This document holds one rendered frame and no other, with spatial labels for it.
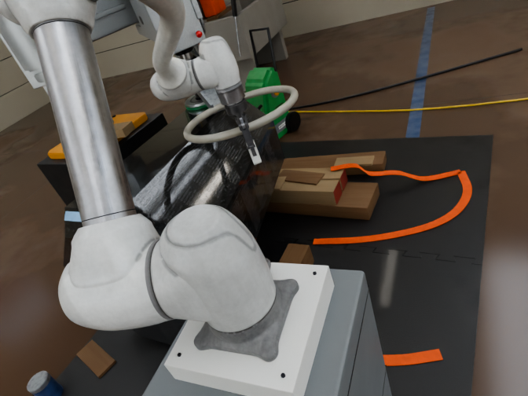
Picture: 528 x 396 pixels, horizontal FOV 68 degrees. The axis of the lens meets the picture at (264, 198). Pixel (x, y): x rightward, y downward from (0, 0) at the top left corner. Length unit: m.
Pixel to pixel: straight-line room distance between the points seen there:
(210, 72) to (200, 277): 0.79
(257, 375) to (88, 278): 0.35
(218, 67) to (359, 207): 1.26
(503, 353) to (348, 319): 1.00
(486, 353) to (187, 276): 1.33
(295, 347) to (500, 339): 1.16
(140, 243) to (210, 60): 0.71
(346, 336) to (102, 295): 0.47
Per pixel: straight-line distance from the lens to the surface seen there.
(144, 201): 1.55
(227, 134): 1.39
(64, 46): 0.84
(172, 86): 1.30
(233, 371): 0.79
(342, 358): 0.81
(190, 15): 2.08
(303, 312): 0.81
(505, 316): 1.87
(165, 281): 0.69
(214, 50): 1.29
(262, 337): 0.78
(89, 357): 2.31
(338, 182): 2.30
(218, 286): 0.66
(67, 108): 0.81
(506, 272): 2.02
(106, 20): 2.62
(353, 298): 0.89
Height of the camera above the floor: 1.48
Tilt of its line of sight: 33 degrees down
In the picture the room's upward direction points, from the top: 20 degrees counter-clockwise
